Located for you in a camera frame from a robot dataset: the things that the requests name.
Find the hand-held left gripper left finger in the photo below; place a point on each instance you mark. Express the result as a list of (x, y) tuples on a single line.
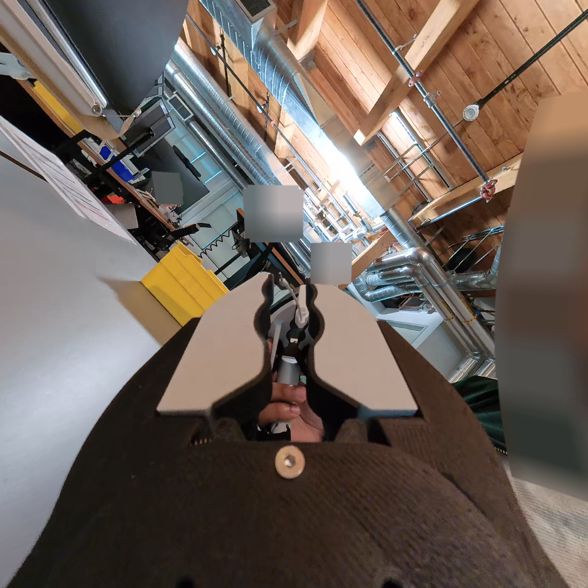
[(216, 358)]

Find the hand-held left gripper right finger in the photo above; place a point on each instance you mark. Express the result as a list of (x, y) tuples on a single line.
[(363, 363)]

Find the orange plastic object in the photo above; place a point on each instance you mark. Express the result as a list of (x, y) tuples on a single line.
[(113, 200)]

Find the person's right hand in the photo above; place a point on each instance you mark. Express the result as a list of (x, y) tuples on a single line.
[(282, 399)]

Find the yellow plastic bin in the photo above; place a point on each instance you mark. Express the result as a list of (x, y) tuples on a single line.
[(183, 282)]

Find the raised standing desk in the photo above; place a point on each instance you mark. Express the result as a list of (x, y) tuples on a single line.
[(271, 257)]

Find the blue plastic bin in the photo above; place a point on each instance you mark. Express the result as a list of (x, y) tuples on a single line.
[(121, 172)]

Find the red pipe valve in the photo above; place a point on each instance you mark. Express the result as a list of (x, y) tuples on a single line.
[(488, 190)]

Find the printed paper sheet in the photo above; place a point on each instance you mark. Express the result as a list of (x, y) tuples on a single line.
[(59, 183)]

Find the white ceiling detector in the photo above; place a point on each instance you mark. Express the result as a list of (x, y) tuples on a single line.
[(471, 112)]

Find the black tablet beige board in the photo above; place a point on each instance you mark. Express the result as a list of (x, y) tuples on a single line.
[(119, 46)]

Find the cluster of silver duct pipes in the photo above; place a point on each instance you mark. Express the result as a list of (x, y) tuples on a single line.
[(413, 266)]

